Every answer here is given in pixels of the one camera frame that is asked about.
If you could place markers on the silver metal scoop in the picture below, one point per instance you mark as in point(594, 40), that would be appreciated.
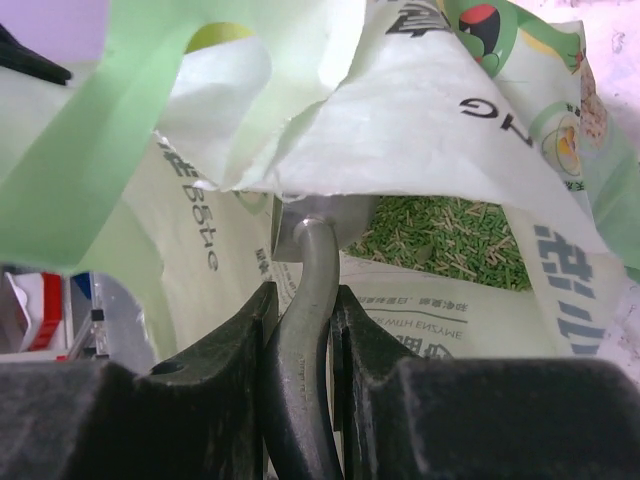
point(294, 412)

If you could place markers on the green cat litter bag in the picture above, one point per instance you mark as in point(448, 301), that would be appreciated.
point(133, 170)

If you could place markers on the green cat litter pellets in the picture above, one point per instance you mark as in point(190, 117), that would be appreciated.
point(450, 237)

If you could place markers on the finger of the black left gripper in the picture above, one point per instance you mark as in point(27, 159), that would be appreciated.
point(17, 57)

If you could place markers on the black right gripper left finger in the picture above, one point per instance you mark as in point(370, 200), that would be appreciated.
point(194, 416)

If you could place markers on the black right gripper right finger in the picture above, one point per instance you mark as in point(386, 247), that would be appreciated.
point(407, 417)

